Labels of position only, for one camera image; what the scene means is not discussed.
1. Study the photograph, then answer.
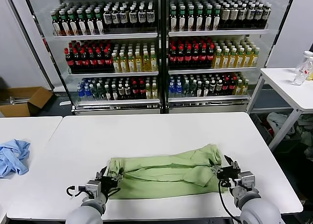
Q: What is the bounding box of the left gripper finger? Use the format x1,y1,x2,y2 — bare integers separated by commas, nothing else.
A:
95,166,108,179
114,168,124,183

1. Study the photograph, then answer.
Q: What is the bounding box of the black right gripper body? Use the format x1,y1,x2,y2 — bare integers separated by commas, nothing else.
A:
217,165,242,181

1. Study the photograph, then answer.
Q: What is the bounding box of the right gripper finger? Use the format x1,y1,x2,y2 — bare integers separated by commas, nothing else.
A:
224,155,240,170
208,157,223,174

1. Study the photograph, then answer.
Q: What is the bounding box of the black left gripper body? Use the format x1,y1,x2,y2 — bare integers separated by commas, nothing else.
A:
100,176,118,194

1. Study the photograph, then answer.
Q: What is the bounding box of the light green t-shirt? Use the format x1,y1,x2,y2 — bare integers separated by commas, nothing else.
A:
107,143,228,200

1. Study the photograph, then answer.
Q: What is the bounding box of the pale grey clothes pile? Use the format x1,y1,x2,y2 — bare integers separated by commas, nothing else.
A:
297,115,313,161

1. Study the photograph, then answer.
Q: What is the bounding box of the black plastic crate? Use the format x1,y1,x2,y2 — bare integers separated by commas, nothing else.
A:
251,113,274,144

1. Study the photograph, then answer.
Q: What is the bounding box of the white crumpled cloth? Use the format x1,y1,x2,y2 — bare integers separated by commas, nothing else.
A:
266,112,296,136

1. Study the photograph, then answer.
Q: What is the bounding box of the crumpled light blue cloth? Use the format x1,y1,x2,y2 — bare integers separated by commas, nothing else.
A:
0,138,31,178

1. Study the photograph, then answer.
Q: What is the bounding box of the white side table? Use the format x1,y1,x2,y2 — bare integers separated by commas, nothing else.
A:
246,67,313,151

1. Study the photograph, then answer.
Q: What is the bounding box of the open cardboard box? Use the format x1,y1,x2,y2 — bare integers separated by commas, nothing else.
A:
0,86,54,117

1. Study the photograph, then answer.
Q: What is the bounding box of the yellow juice bottle green cap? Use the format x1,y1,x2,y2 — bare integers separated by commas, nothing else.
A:
243,47,252,67
227,48,236,68
112,52,121,72
119,52,128,72
127,51,135,72
150,50,158,71
134,51,143,72
142,50,151,72
212,49,221,68
235,47,244,68
220,48,228,68
250,46,260,67

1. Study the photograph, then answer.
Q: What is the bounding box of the metal rods bundle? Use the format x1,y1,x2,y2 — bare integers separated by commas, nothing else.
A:
7,96,32,104

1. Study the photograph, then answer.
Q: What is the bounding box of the clear plastic bottle white cap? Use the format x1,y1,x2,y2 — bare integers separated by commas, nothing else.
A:
292,50,313,86

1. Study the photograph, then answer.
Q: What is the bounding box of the grey beverage shelf unit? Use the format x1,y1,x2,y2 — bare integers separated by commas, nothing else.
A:
52,0,162,115
161,0,269,113

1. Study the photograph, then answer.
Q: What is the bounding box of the dark bottle beige label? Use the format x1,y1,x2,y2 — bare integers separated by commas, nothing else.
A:
246,3,255,28
221,4,230,29
263,3,271,28
255,3,264,28
229,4,239,29
238,3,247,28

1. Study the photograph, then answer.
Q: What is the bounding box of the dark bottle black white label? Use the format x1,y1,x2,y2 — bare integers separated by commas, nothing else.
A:
119,6,130,28
137,5,147,27
112,7,121,28
129,6,138,28
146,5,156,27
103,7,112,28

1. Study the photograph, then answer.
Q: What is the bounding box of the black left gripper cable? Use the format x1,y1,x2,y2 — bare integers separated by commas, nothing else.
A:
106,186,122,199

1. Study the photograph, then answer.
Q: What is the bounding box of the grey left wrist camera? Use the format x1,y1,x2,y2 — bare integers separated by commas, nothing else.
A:
85,179,102,199

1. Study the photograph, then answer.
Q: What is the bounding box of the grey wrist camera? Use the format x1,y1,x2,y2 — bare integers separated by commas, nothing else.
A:
236,171,256,192
85,179,102,199

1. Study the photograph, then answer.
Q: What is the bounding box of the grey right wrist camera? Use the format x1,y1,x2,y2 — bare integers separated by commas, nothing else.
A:
236,171,256,192

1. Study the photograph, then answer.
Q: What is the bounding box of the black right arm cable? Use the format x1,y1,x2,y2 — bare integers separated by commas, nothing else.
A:
218,179,243,223

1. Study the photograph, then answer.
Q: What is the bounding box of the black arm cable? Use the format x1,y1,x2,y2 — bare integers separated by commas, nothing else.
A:
66,185,81,199
218,179,243,223

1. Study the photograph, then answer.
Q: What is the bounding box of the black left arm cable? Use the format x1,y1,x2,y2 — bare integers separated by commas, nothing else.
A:
66,185,81,199

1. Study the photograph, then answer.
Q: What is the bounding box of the glass door black frame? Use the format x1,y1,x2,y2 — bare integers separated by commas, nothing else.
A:
246,0,298,107
22,0,76,110

